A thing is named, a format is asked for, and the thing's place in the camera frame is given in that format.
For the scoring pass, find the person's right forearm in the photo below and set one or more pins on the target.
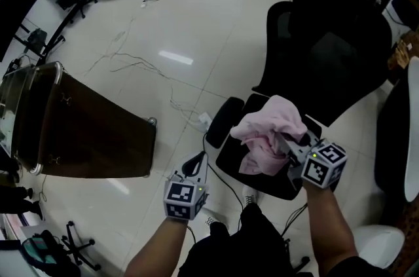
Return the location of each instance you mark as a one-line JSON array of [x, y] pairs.
[[327, 223]]

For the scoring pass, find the person's left forearm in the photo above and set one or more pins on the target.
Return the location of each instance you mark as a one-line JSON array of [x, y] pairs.
[[157, 246]]

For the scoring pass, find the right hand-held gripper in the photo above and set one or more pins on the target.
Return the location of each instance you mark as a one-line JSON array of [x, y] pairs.
[[317, 171]]

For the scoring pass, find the white power strip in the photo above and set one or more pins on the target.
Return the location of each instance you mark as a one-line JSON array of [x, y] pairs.
[[204, 120]]

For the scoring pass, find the person's black clothing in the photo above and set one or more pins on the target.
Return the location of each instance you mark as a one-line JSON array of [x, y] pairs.
[[248, 243]]

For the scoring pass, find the black and teal backpack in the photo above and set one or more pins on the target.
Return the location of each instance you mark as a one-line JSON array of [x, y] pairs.
[[39, 249]]

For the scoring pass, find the small white adapter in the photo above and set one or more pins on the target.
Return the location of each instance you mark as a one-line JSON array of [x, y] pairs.
[[144, 4]]

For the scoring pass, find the black mesh office chair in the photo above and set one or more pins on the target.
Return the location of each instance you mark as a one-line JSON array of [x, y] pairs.
[[327, 66]]

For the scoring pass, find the pink cloth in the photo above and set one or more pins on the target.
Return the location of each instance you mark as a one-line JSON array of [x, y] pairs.
[[271, 118]]

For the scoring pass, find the person's white left shoe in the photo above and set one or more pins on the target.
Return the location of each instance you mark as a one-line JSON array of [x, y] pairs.
[[211, 216]]

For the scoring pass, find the brown steel-rimmed cart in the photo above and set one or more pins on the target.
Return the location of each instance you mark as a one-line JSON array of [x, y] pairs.
[[98, 131]]

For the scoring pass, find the person's white shoe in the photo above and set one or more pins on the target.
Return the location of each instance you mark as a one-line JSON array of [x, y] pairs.
[[211, 216], [249, 194]]

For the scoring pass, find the person's white right shoe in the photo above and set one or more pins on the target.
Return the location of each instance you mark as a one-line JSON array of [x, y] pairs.
[[249, 194]]

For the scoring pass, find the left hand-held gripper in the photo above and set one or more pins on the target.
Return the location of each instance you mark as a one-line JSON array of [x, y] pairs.
[[178, 194]]

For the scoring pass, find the bin with clear bag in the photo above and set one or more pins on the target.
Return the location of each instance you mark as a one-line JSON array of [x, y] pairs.
[[36, 40]]

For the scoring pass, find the black and white bathtub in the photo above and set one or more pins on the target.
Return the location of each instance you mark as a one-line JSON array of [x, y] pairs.
[[389, 138]]

